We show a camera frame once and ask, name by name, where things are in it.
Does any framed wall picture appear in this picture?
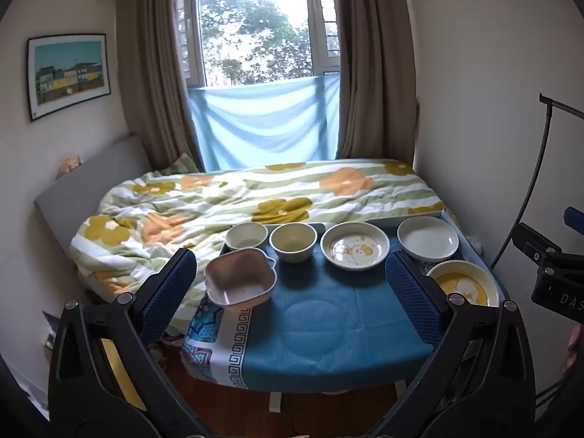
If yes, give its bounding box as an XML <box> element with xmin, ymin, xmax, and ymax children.
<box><xmin>26</xmin><ymin>33</ymin><xmax>112</xmax><ymax>123</ymax></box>

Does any light blue cloth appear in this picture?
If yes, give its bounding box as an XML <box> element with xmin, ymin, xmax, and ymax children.
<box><xmin>187</xmin><ymin>73</ymin><xmax>342</xmax><ymax>172</ymax></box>

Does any brown curtain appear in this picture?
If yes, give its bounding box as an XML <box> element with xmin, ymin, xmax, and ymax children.
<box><xmin>114</xmin><ymin>0</ymin><xmax>206</xmax><ymax>174</ymax></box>
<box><xmin>335</xmin><ymin>0</ymin><xmax>418</xmax><ymax>162</ymax></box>

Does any yellow rim plate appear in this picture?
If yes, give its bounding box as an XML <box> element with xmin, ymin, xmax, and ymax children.
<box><xmin>426</xmin><ymin>260</ymin><xmax>501</xmax><ymax>307</ymax></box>

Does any window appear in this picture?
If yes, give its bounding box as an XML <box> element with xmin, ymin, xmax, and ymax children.
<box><xmin>173</xmin><ymin>0</ymin><xmax>343</xmax><ymax>89</ymax></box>

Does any blue patterned tablecloth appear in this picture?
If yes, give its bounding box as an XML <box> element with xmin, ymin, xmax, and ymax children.
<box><xmin>180</xmin><ymin>219</ymin><xmax>507</xmax><ymax>391</ymax></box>

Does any duck print plate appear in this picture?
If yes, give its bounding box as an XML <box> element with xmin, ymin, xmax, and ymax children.
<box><xmin>320</xmin><ymin>222</ymin><xmax>391</xmax><ymax>271</ymax></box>

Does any grey headboard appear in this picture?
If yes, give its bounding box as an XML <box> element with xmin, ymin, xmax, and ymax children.
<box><xmin>33</xmin><ymin>134</ymin><xmax>153</xmax><ymax>284</ymax></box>

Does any cream round bowl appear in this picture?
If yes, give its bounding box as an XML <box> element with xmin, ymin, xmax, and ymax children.
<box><xmin>269</xmin><ymin>223</ymin><xmax>318</xmax><ymax>264</ymax></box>

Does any black cable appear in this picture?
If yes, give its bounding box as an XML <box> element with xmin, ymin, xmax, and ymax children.
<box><xmin>534</xmin><ymin>372</ymin><xmax>571</xmax><ymax>402</ymax></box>

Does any floral striped quilt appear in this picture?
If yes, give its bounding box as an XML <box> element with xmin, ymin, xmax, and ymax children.
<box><xmin>69</xmin><ymin>159</ymin><xmax>445</xmax><ymax>304</ymax></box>

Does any white ribbed bowl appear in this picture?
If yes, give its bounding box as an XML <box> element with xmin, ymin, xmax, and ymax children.
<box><xmin>225</xmin><ymin>222</ymin><xmax>268</xmax><ymax>253</ymax></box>

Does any green checked pillow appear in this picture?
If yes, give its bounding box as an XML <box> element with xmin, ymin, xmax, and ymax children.
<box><xmin>157</xmin><ymin>153</ymin><xmax>204</xmax><ymax>176</ymax></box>

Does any small plush toy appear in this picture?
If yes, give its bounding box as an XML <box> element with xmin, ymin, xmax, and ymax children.
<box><xmin>57</xmin><ymin>155</ymin><xmax>85</xmax><ymax>178</ymax></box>

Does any person's right hand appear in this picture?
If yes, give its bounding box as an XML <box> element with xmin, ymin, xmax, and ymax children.
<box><xmin>562</xmin><ymin>324</ymin><xmax>584</xmax><ymax>375</ymax></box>

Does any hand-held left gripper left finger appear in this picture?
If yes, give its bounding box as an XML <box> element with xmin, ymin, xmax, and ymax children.
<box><xmin>48</xmin><ymin>247</ymin><xmax>215</xmax><ymax>438</ymax></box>

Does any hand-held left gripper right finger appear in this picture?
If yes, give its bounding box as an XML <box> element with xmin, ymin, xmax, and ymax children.
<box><xmin>365</xmin><ymin>250</ymin><xmax>534</xmax><ymax>438</ymax></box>

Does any plain white plate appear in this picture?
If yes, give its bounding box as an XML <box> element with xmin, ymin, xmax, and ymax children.
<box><xmin>397</xmin><ymin>216</ymin><xmax>460</xmax><ymax>263</ymax></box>

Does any pink square bowl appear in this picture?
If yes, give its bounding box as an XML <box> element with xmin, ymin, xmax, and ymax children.
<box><xmin>204</xmin><ymin>247</ymin><xmax>277</xmax><ymax>315</ymax></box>

